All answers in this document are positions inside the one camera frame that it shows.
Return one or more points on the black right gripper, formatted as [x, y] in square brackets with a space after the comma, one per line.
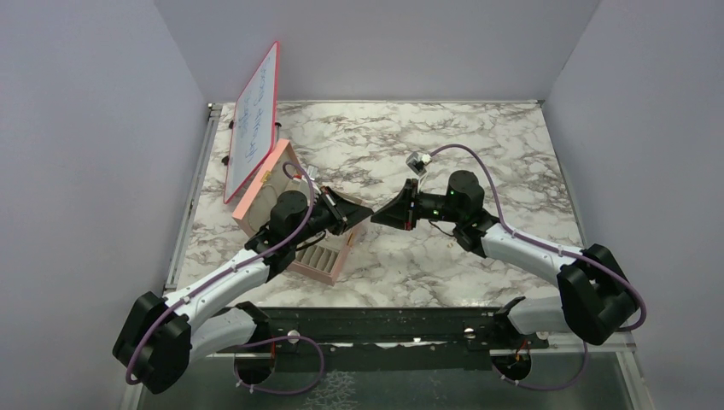
[398, 213]

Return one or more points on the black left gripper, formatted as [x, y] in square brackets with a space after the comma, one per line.
[343, 213]

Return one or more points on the pink jewelry box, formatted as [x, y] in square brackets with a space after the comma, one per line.
[322, 261]

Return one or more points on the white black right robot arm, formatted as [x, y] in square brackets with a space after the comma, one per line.
[594, 298]

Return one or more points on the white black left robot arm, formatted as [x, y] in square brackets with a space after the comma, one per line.
[161, 334]

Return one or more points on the pink framed whiteboard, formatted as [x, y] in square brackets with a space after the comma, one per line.
[254, 114]

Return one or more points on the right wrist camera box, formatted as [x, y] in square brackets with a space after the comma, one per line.
[418, 162]

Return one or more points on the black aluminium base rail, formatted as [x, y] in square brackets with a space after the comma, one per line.
[374, 339]

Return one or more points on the black wire whiteboard stand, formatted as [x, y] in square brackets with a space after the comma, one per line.
[277, 128]

